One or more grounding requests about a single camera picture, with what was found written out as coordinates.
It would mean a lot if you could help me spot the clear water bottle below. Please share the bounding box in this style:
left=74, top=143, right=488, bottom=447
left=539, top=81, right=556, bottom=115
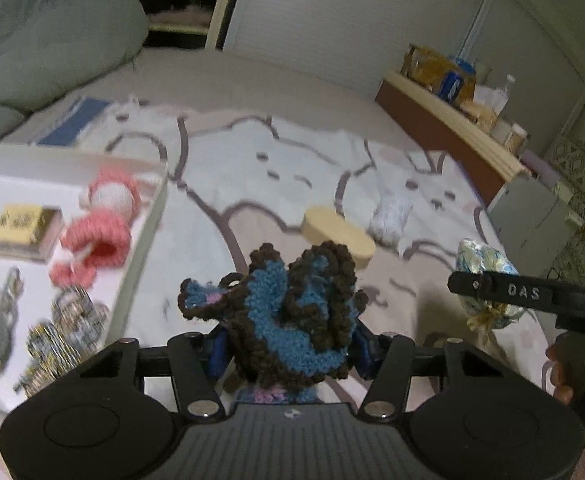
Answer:
left=492, top=74, right=516, bottom=116

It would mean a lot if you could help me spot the wooden bed headboard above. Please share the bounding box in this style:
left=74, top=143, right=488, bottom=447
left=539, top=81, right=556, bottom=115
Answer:
left=376, top=70, right=531, bottom=205

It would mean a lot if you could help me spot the person right hand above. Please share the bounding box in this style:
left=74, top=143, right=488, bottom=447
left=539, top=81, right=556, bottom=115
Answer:
left=546, top=339, right=574, bottom=405

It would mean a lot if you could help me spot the blue pepsi can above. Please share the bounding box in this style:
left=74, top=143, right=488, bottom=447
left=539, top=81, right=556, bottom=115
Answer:
left=437, top=70, right=465, bottom=104

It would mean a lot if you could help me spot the pink crochet doll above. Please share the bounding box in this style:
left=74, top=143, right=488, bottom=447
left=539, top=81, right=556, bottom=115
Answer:
left=48, top=167, right=162, bottom=289

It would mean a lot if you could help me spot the oval wooden box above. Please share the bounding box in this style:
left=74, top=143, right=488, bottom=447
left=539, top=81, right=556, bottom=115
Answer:
left=300, top=206, right=376, bottom=269

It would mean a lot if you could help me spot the white bedside cabinet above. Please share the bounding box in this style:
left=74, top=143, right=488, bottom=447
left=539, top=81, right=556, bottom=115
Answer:
left=487, top=174, right=584, bottom=278

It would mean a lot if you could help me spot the teal foil bundle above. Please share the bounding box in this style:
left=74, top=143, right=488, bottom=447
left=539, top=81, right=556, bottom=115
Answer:
left=455, top=238, right=524, bottom=332

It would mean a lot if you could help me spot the white shallow cardboard tray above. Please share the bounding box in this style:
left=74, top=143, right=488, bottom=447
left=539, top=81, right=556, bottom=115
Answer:
left=0, top=144, right=168, bottom=413

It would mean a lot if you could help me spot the white crochet ball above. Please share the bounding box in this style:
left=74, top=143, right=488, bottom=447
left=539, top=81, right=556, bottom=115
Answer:
left=368, top=193, right=413, bottom=247

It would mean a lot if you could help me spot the cartoon cat print cloth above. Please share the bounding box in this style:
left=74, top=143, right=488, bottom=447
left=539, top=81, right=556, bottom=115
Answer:
left=38, top=99, right=550, bottom=389

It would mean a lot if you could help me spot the white lidded jar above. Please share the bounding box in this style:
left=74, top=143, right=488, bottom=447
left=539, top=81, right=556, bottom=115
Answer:
left=503, top=122, right=527, bottom=155

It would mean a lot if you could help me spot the grey green quilt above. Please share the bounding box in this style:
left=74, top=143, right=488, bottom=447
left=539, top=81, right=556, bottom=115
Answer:
left=0, top=0, right=148, bottom=140

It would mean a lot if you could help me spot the tissue box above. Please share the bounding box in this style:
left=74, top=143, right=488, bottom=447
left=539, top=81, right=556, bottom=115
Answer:
left=460, top=84, right=498, bottom=133

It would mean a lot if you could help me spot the brown paper bag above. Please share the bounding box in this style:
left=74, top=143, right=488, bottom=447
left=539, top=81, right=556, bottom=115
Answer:
left=399, top=44, right=477, bottom=105

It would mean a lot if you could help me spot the multicolour braided yarn knot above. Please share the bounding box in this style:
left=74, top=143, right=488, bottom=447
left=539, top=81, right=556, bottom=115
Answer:
left=12, top=285, right=110, bottom=398

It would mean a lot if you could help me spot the yellow tissue pack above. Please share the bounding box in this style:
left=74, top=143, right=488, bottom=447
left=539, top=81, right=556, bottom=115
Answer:
left=0, top=204, right=64, bottom=262

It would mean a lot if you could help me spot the dark blue crochet toy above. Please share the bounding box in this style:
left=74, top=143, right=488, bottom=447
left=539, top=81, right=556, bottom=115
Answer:
left=178, top=240, right=368, bottom=404

